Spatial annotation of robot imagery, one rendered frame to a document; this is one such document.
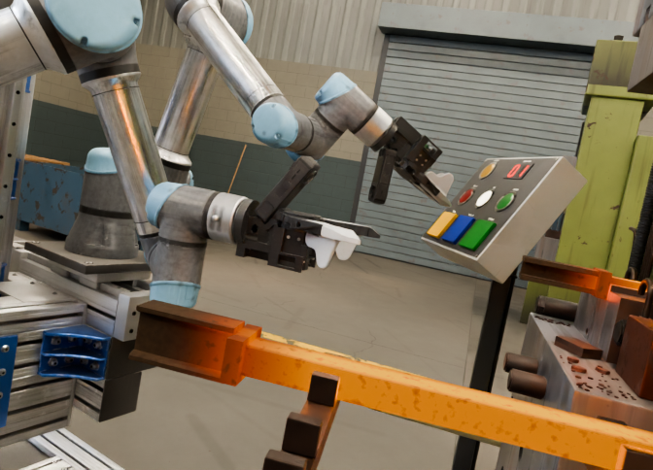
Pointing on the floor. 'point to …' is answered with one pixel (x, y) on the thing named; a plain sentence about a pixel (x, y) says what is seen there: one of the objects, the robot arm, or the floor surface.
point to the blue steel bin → (51, 196)
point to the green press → (601, 176)
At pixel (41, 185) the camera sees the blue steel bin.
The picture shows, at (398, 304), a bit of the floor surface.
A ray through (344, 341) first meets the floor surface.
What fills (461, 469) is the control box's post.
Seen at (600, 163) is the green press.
